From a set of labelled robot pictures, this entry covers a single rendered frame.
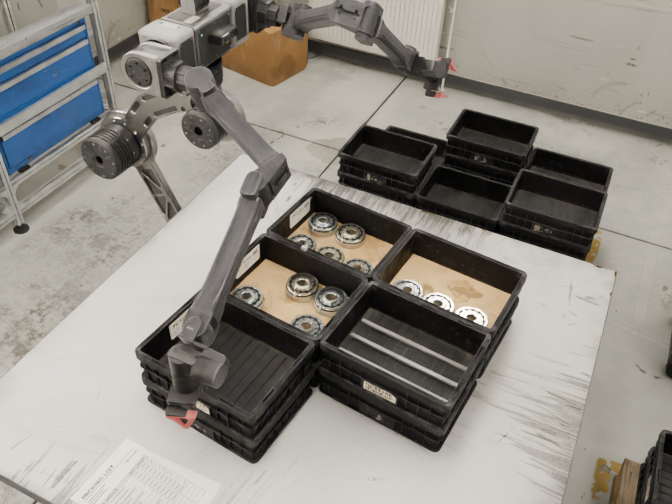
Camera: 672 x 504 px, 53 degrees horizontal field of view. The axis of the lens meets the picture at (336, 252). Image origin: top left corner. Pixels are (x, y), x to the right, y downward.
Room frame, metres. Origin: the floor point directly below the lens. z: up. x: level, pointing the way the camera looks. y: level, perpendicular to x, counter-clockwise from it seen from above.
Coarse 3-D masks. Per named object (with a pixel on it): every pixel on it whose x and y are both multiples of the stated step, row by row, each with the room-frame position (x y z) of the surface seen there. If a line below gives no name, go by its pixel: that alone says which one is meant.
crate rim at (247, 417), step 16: (240, 304) 1.33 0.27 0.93; (272, 320) 1.28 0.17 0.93; (304, 336) 1.23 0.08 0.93; (304, 352) 1.17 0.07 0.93; (160, 368) 1.09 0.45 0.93; (208, 400) 1.01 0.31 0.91; (224, 400) 1.00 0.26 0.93; (272, 400) 1.02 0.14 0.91; (240, 416) 0.96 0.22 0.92; (256, 416) 0.96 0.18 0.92
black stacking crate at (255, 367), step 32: (224, 320) 1.35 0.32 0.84; (256, 320) 1.29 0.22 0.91; (160, 352) 1.21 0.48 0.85; (224, 352) 1.24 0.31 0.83; (256, 352) 1.24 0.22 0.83; (288, 352) 1.24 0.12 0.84; (160, 384) 1.12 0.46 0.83; (224, 384) 1.12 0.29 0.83; (256, 384) 1.13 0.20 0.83; (288, 384) 1.10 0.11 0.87; (224, 416) 1.01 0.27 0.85
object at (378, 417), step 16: (320, 368) 1.20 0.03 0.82; (480, 368) 1.23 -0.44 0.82; (336, 384) 1.19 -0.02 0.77; (336, 400) 1.17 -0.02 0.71; (352, 400) 1.16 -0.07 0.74; (368, 400) 1.13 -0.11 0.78; (464, 400) 1.19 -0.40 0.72; (368, 416) 1.12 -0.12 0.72; (384, 416) 1.10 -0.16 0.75; (400, 416) 1.07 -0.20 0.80; (400, 432) 1.07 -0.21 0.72; (416, 432) 1.06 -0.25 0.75; (432, 432) 1.02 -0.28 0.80; (448, 432) 1.08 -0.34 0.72; (432, 448) 1.03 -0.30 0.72
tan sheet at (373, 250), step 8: (304, 224) 1.83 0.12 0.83; (296, 232) 1.78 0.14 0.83; (304, 232) 1.79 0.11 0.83; (320, 240) 1.75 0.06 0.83; (328, 240) 1.75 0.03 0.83; (368, 240) 1.76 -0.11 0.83; (376, 240) 1.76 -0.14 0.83; (344, 248) 1.71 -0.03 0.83; (360, 248) 1.72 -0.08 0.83; (368, 248) 1.72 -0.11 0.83; (376, 248) 1.72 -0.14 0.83; (384, 248) 1.72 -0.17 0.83; (344, 256) 1.67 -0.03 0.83; (352, 256) 1.68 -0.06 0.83; (360, 256) 1.68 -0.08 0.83; (368, 256) 1.68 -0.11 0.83; (376, 256) 1.68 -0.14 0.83; (376, 264) 1.64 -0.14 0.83
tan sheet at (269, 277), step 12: (264, 264) 1.61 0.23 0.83; (276, 264) 1.62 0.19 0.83; (252, 276) 1.55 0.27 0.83; (264, 276) 1.56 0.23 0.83; (276, 276) 1.56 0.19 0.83; (288, 276) 1.56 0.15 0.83; (264, 288) 1.50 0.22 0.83; (276, 288) 1.51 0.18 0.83; (264, 300) 1.45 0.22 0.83; (276, 300) 1.45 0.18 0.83; (288, 300) 1.46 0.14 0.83; (312, 300) 1.46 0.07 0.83; (276, 312) 1.40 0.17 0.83; (288, 312) 1.40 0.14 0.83; (300, 312) 1.41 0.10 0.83; (312, 312) 1.41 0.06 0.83; (324, 324) 1.36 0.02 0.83
